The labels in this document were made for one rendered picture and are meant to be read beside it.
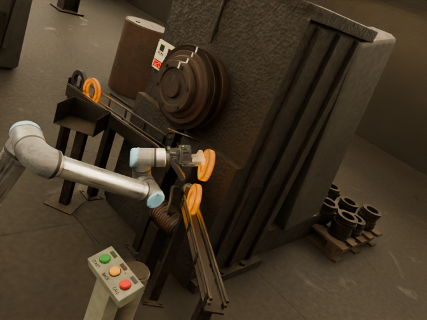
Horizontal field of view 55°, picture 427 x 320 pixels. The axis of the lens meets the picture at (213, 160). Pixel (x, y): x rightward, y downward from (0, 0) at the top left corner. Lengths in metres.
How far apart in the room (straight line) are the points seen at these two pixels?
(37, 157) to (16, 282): 0.98
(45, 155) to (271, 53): 1.18
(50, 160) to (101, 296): 0.56
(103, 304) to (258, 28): 1.48
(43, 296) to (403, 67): 7.04
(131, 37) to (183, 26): 2.61
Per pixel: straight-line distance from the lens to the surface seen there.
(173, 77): 2.25
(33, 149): 1.63
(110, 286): 1.66
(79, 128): 2.70
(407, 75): 8.12
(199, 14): 2.52
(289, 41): 2.10
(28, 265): 2.53
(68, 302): 2.38
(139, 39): 5.14
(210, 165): 1.93
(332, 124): 2.75
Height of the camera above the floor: 1.73
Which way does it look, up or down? 23 degrees down
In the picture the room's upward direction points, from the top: 22 degrees clockwise
